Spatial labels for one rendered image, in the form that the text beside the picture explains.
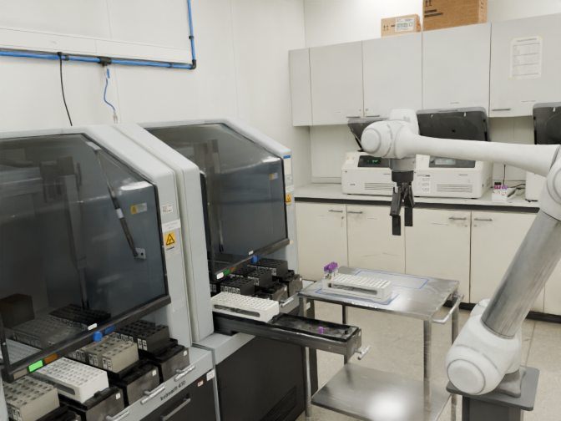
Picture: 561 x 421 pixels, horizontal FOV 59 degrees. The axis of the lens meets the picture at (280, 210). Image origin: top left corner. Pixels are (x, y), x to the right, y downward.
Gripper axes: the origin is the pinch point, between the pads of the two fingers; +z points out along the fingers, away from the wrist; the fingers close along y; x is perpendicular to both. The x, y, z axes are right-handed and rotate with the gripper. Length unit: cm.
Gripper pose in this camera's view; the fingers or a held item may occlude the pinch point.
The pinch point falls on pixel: (402, 227)
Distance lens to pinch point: 178.3
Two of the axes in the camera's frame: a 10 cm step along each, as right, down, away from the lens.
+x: -8.5, -0.6, 5.2
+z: 0.5, 9.8, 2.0
